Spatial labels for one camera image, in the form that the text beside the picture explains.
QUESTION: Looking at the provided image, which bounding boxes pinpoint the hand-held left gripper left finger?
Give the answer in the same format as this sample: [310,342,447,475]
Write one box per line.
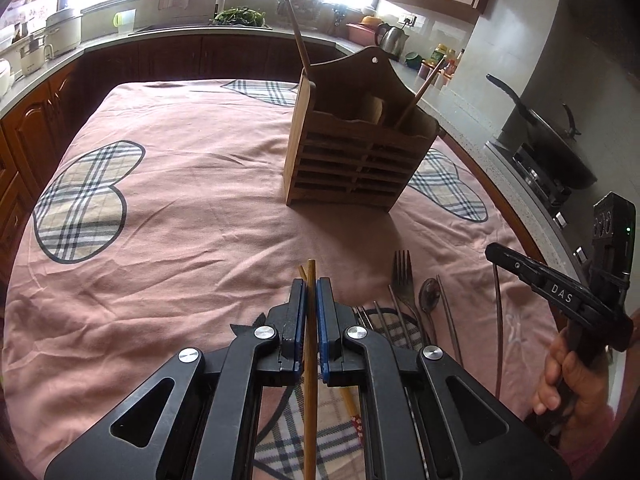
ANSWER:
[44,277,307,480]

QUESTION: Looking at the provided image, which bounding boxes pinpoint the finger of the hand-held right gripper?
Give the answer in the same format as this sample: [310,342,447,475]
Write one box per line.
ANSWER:
[486,242,551,293]

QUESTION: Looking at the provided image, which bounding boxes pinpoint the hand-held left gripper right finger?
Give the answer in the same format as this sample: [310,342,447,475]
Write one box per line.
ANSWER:
[316,277,571,480]

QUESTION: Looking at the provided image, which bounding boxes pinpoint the wooden chopstick with red end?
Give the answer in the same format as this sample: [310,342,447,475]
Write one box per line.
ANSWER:
[298,265,365,446]

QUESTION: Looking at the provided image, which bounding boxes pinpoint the metal spoon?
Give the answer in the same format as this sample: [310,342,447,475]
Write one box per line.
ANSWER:
[419,277,443,348]

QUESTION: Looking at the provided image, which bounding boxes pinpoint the wooden utensil holder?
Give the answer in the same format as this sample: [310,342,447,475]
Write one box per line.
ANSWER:
[282,46,441,211]

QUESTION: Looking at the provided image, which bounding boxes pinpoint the person's right forearm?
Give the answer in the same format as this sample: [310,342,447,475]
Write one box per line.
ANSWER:
[555,405,631,478]

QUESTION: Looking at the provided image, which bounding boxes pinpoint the person's right hand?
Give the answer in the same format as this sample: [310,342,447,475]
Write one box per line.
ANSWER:
[531,330,620,441]

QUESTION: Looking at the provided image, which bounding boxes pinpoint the gas stove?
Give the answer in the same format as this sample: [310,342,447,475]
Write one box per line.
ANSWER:
[510,142,575,213]

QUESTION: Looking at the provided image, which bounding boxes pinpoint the black wok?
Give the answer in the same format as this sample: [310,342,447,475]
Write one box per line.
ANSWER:
[486,74,599,191]

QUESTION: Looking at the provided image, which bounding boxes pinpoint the grey stone countertop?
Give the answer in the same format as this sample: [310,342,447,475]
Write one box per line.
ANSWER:
[0,24,596,291]

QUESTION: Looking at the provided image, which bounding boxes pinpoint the pink tablecloth with plaid hearts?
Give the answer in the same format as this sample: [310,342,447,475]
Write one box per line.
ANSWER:
[2,79,561,480]

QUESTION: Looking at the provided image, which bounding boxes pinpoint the group of condiment bottles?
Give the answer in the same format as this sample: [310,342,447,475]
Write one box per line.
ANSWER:
[422,42,467,90]

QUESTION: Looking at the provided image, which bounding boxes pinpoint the steel electric kettle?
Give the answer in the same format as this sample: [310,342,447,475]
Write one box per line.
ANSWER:
[375,22,412,61]

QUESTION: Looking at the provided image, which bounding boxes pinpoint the pink plastic basin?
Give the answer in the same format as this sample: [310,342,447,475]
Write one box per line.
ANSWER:
[346,16,384,49]

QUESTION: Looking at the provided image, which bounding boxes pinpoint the wooden lower cabinets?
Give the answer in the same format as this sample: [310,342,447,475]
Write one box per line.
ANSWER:
[0,35,351,271]

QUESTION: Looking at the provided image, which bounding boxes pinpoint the green leafy vegetables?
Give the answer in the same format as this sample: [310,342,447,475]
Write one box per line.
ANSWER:
[212,6,267,27]

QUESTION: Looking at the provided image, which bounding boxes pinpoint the large cream electric cooker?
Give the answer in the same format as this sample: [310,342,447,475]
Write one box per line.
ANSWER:
[46,7,84,57]

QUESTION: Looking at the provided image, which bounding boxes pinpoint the small white electric pot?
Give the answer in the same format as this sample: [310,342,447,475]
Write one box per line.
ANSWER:
[16,35,54,79]

